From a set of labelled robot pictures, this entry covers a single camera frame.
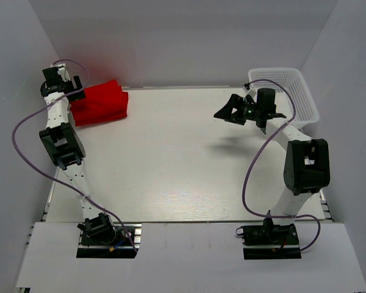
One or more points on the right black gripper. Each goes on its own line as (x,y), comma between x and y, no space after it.
(237,110)

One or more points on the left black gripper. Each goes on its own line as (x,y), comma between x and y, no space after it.
(53,88)

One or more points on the red t-shirt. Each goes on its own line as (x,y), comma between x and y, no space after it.
(89,116)
(107,95)

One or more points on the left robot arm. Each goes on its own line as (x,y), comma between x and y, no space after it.
(67,152)

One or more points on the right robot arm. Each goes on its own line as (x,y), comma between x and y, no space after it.
(306,166)

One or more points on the folded red t-shirt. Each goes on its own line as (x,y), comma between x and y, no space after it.
(89,116)

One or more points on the white plastic basket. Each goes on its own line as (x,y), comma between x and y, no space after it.
(291,90)

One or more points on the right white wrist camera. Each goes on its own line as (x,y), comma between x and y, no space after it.
(250,94)

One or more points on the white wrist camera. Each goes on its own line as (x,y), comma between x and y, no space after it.
(62,71)
(250,94)

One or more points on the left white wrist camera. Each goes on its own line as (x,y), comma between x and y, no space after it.
(62,71)

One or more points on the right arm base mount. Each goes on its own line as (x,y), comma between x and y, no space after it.
(263,242)

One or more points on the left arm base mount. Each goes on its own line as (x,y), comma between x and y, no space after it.
(110,245)

